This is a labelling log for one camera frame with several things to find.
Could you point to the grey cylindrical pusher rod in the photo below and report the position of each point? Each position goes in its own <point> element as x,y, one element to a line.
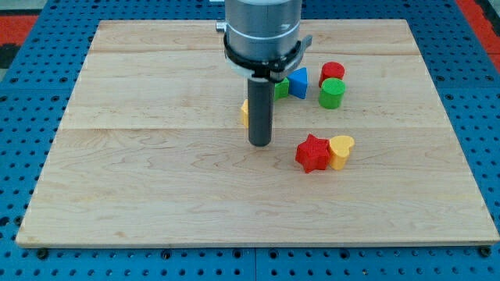
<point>260,112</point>

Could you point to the black clamp ring mount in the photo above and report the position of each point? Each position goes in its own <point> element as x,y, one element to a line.
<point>267,71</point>

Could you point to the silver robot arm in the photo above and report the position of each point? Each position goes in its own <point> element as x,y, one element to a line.
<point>262,44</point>

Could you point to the red star block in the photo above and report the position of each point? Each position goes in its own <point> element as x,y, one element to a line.
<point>313,153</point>

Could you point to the yellow heart block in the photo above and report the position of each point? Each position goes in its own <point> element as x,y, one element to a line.
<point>340,148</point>

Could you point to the green cube block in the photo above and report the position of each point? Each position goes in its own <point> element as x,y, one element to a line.
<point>281,89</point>

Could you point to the blue triangle block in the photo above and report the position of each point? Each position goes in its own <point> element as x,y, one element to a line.
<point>298,83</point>

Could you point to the yellow block behind rod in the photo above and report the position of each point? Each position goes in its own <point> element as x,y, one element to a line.
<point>244,113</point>

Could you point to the red cylinder block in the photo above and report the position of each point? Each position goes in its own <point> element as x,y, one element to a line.
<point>331,70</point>

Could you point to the green cylinder block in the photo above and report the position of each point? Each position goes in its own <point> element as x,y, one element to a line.
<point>332,93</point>

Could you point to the wooden board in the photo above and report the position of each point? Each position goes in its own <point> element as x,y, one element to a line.
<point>151,152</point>

